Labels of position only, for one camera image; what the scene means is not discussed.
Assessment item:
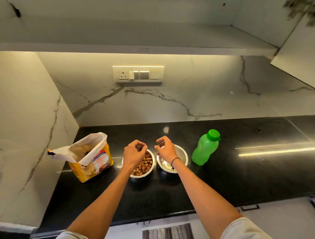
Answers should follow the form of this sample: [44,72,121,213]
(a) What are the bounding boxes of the grey striped floor rug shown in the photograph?
[142,223,194,239]

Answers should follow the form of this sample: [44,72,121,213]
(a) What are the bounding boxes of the white lower cabinet front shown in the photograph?
[105,196,315,239]

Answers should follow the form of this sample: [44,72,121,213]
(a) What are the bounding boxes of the pile of brown kibble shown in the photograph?
[130,152,153,176]

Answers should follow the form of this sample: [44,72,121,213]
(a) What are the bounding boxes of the white wall switch panel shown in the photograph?
[112,65,165,83]

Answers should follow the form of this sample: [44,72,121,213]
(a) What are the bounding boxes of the white shirt sleeve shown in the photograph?
[221,217,273,239]
[56,231,89,239]

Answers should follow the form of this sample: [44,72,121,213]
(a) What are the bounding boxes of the person's left forearm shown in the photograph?
[66,168,135,239]

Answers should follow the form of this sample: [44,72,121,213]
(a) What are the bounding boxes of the white overhead cabinet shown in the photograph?
[0,0,279,56]

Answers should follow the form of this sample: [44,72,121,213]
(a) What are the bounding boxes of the yellow pet food bag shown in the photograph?
[47,132,114,183]

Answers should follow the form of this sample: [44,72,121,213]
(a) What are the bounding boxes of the steel bowl with kibble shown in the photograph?
[122,148,156,179]

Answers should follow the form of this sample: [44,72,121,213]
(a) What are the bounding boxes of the person's right hand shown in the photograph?
[154,136,181,165]

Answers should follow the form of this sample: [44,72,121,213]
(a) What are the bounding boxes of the person's right forearm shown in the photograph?
[171,159,244,239]

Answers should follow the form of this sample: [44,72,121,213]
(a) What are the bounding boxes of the green plastic bottle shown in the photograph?
[191,129,221,166]

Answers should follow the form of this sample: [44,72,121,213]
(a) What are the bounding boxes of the black drawer handle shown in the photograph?
[240,204,260,212]

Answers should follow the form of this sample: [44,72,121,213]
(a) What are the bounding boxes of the person's left hand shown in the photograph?
[122,140,148,173]

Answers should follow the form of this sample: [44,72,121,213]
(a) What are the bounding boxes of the empty steel bowl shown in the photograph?
[157,144,189,174]

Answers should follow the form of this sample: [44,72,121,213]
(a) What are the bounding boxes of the white cabinet door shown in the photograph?
[270,12,315,89]

